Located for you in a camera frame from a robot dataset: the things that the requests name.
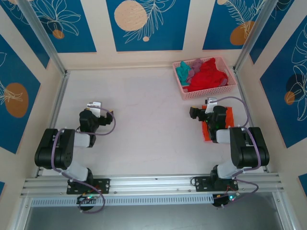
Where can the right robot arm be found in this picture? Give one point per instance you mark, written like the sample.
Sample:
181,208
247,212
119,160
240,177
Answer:
249,148

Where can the pink plastic basket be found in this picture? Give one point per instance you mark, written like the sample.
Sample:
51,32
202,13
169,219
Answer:
206,94

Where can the red t-shirt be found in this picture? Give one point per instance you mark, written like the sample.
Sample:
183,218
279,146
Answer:
206,76

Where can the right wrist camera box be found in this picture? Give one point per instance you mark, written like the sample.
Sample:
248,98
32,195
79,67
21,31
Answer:
211,103

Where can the aluminium frame post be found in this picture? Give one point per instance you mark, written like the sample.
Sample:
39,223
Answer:
43,36
251,43

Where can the orange folded t-shirt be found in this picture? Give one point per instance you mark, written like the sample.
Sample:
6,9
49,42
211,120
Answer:
230,115

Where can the aluminium side rail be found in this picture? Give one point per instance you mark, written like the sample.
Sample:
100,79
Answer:
243,95
60,95

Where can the aluminium frame leg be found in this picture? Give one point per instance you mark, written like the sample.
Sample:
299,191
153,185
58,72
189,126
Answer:
21,215
284,213

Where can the wide aluminium mounting rail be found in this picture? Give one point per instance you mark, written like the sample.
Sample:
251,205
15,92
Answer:
153,184

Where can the teal t-shirt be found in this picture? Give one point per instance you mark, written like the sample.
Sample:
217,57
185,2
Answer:
182,72

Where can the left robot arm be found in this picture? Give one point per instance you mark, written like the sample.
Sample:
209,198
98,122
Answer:
55,153

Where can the blue floral wall panel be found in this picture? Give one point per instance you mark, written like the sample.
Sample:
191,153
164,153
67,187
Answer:
275,33
303,182
14,72
72,28
2,189
168,24
33,40
220,24
287,107

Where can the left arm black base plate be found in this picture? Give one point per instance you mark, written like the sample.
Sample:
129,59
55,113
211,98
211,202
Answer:
103,185

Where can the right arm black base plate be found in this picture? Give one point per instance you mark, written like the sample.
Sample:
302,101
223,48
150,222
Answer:
200,183

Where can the small controller board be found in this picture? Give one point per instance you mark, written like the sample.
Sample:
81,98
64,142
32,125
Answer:
87,198
227,198

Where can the purple t-shirt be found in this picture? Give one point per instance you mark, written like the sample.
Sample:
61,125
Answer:
195,65

